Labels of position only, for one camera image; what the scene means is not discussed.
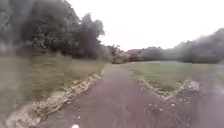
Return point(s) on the grey asphalt path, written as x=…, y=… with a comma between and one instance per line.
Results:
x=116, y=100

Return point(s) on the robot's own part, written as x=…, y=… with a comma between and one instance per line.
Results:
x=75, y=126

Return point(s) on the group of dark trees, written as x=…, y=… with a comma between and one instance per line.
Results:
x=56, y=30

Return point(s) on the row of bushes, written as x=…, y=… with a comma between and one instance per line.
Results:
x=200, y=50

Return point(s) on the grass verge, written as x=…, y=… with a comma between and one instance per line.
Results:
x=166, y=71
x=40, y=76

